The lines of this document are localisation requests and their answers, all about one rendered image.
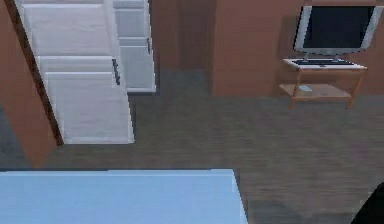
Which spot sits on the pale blue small object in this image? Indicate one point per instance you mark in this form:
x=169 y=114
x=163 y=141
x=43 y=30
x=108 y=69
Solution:
x=305 y=88

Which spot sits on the wooden television table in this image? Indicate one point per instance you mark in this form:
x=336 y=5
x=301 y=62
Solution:
x=320 y=91

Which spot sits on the silver framed television set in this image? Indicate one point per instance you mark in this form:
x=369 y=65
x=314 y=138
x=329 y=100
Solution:
x=336 y=28

